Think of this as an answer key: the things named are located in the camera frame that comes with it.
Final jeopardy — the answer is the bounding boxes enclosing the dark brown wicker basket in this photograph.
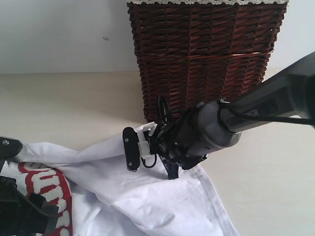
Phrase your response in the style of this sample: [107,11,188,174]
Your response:
[127,3,288,121]

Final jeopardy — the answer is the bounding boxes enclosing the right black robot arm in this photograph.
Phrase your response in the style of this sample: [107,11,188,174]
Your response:
[149,54,315,179]

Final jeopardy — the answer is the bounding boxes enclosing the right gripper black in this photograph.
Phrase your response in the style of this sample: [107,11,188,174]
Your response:
[148,116,207,179]

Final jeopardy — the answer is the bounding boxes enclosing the right camera black cable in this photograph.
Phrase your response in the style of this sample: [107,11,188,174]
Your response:
[140,153,158,170]

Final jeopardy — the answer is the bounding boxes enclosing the white t-shirt red print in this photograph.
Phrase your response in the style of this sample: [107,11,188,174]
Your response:
[1,135,238,236]

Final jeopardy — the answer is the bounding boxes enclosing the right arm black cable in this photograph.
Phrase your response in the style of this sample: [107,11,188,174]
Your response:
[157,95,315,128]

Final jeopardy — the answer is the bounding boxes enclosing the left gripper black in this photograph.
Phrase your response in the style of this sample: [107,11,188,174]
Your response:
[0,176,59,236]

